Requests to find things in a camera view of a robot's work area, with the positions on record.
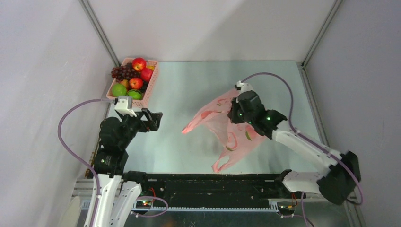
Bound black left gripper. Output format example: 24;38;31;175
118;107;162;148

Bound green striped fake watermelon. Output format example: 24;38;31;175
127;89;142;100

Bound pink printed plastic bag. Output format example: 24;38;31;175
182;88;267;174

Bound red yellow fake apple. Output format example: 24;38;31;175
129;77;144;90

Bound green bumpy fake fruit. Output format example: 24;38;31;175
111;83;128;97

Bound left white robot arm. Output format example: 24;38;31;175
84;108;163;227

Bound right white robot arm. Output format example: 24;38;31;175
228;90;361;205

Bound black fake grape bunch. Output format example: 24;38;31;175
139;82;148;93

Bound orange fake peach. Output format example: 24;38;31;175
120;79;131;90

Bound dark purple fake grapes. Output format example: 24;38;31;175
111;63;140;82

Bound pink plastic perforated basket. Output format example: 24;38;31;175
106;58;158;108

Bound red apple at basket back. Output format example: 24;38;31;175
132;57;147;72

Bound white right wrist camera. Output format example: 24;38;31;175
235;81;253;93

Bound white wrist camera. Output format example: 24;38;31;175
114;96;137;117
235;81;253;93

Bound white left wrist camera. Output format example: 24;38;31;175
114;96;137;117

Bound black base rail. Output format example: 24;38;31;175
122;171;301;209

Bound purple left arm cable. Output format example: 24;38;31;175
57;98;170;227

